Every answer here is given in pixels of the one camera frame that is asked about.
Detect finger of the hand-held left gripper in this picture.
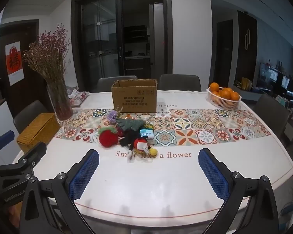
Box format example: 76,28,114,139
17,141,47,175
0,130,15,153

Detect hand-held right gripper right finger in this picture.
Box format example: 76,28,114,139
198,148,280,234

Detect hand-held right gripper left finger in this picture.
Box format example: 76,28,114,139
19,149,100,234

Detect black plush toy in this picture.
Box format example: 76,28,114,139
118,129,143,162

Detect red and yellow plush doll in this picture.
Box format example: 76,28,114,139
133,138,158,154

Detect purple artificial flower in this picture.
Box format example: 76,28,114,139
107,106,120,123

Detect green fluffy plush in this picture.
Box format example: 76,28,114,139
116,118,147,131

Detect blue tissue packet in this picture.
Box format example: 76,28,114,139
140,128,155,139

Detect brown cardboard box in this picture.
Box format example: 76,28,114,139
111,79,158,113

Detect yellow woven basket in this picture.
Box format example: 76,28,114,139
16,113,61,153

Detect grey dining chair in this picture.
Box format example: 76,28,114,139
13,100,49,134
253,94,291,139
97,75,138,93
159,74,202,92

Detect patterned table runner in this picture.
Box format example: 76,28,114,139
56,108,272,144

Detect glass vase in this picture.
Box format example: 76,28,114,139
47,79,74,121

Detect floral fabric tissue cover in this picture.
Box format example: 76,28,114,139
68,91,90,107

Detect white plastic basket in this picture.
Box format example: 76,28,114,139
206,88,242,110

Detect pile of oranges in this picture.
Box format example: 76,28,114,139
209,82,240,101

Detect grey sideboard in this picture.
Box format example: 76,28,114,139
232,83,262,103

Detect dried flower bunch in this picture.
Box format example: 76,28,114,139
22,23,71,83

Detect yellow packets on sideboard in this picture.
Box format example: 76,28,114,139
241,77,252,90

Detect dark wooden door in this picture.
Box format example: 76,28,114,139
216,19,233,87

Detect dark glass sliding door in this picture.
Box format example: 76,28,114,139
71,0,172,93

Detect red wall poster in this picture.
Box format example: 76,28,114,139
5,42,23,86

